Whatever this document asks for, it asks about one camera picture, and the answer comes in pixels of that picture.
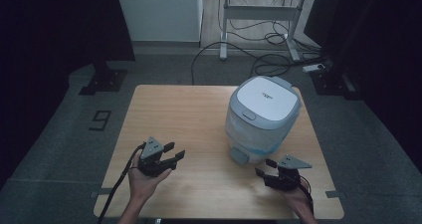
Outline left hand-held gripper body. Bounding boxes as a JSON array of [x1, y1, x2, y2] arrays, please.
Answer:
[[137, 136, 177, 177]]

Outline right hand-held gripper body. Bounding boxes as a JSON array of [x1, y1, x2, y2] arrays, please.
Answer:
[[265, 154, 313, 192]]

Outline white grey pedal trash can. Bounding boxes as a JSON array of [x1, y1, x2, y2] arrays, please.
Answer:
[[224, 75, 303, 166]]

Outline person's right hand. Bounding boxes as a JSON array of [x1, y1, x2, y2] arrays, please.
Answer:
[[275, 180, 313, 215]]

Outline person's left hand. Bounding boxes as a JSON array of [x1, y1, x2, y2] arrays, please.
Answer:
[[127, 150, 173, 202]]

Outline clear plastic bin liner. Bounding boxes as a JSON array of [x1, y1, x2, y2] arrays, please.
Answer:
[[225, 101, 302, 156]]

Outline grey tape piece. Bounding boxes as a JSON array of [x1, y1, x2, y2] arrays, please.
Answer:
[[324, 190, 347, 199], [90, 187, 113, 199]]

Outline black stand base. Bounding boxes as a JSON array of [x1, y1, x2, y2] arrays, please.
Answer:
[[310, 68, 362, 101], [79, 60, 128, 97]]

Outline white power strip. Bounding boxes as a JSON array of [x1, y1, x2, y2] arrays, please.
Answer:
[[302, 62, 326, 74]]

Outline white cabinet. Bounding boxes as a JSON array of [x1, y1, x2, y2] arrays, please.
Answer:
[[114, 0, 204, 44]]

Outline dark curtain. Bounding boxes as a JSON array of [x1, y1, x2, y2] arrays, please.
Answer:
[[303, 0, 422, 173], [0, 0, 136, 185]]

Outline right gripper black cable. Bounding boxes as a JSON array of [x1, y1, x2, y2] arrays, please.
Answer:
[[298, 176, 315, 216]]

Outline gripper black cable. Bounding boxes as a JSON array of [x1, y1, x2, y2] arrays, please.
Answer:
[[298, 176, 315, 216], [97, 141, 147, 224]]

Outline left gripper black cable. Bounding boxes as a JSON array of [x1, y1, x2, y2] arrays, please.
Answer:
[[97, 141, 147, 224]]

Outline long black floor cable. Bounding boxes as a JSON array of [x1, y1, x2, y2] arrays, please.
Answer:
[[190, 41, 261, 86]]

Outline tangle of black cables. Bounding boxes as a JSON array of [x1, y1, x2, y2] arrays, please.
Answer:
[[228, 0, 330, 78]]

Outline white metal-frame desk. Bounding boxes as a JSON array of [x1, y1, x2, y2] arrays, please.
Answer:
[[212, 0, 343, 63]]

